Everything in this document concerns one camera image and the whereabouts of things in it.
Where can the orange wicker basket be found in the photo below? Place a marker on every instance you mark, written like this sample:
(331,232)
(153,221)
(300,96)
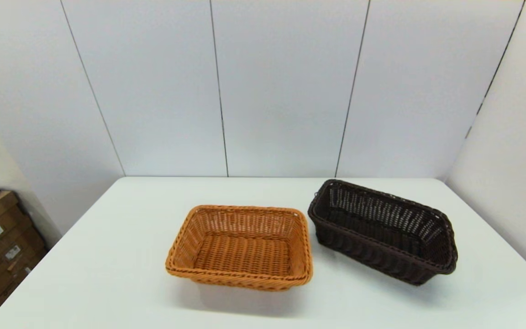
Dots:
(244,256)

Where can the dark brown wicker basket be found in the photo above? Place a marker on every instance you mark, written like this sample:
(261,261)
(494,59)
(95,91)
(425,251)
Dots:
(381,260)

